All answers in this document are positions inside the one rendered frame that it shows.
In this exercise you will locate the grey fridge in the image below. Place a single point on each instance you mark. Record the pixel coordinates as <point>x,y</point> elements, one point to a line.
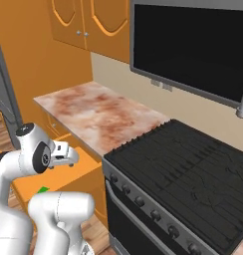
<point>5,99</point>

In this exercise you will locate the orange tall cupboard panel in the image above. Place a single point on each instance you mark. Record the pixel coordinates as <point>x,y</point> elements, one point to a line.
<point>37,66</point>

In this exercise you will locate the orange closed drawer front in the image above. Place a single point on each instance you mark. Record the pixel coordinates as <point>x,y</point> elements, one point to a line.
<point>57,127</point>

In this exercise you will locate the black stove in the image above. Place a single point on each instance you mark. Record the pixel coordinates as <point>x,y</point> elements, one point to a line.
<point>190,169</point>

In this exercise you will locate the silver drawer knob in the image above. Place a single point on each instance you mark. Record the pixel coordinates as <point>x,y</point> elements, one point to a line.
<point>54,125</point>

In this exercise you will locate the black microwave oven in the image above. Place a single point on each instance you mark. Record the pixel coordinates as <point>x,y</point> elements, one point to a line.
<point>190,43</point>

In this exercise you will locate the orange open drawer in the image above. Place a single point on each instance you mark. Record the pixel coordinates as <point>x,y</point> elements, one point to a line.
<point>73,172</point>

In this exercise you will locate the black stove knob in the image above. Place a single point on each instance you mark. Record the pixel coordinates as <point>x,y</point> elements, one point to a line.
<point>173,231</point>
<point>126,189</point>
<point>139,201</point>
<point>194,248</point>
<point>155,215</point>
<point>113,178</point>

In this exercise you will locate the grey wall socket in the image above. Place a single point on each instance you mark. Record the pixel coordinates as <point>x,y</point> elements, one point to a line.
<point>155,82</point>
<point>167,87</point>

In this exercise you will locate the orange narrow wall cupboard door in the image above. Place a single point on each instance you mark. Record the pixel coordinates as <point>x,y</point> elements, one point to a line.
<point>67,20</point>

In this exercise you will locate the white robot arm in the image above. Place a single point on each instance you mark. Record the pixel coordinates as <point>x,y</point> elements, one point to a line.
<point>14,212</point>

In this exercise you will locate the orange wide wall cupboard door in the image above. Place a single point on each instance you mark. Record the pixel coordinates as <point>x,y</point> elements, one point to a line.
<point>107,26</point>

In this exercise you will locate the green sponge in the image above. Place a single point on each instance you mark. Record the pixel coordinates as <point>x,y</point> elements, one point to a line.
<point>43,190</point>

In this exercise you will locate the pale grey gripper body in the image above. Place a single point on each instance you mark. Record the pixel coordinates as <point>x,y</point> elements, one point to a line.
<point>65,158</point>

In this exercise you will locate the silver cupboard knob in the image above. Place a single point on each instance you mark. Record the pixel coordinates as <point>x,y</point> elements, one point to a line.
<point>79,33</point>
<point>86,34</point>

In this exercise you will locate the black oven door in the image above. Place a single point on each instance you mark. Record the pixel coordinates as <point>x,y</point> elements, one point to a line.
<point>126,229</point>

